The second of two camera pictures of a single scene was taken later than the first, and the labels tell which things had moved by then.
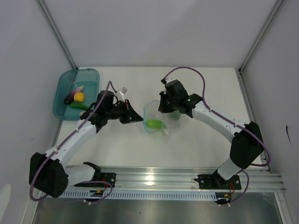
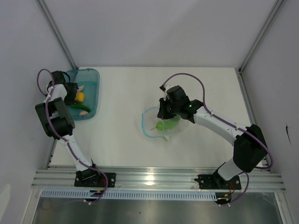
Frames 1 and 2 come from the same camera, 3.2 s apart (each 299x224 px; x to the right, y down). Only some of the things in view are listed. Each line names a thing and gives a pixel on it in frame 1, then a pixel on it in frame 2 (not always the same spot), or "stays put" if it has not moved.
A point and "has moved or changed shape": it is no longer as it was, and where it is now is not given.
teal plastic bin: (67, 81) stays put
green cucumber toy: (79, 105) stays put
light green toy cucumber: (156, 123) → (171, 122)
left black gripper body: (115, 112) → (70, 98)
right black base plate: (216, 181) stays put
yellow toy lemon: (79, 96) stays put
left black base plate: (109, 177) stays put
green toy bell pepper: (175, 115) has moved or changed shape
